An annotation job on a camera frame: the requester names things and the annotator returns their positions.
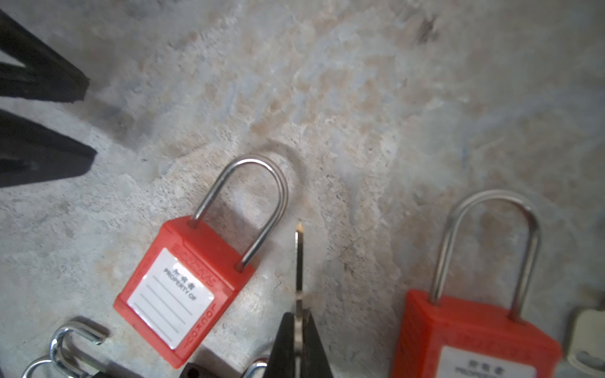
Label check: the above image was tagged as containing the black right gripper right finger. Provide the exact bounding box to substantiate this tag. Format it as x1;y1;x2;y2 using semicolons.
300;310;333;378

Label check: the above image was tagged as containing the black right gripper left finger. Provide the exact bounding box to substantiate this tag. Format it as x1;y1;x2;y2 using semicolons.
263;313;296;378

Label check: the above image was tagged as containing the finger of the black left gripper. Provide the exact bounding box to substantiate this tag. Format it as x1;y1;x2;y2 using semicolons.
1;12;90;103
1;110;97;187

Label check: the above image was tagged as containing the silver safety key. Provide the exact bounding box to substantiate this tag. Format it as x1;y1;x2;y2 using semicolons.
293;223;304;378
566;308;604;377

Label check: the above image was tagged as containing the red padlock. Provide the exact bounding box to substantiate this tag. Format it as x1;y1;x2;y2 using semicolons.
113;154;288;369
390;190;562;377

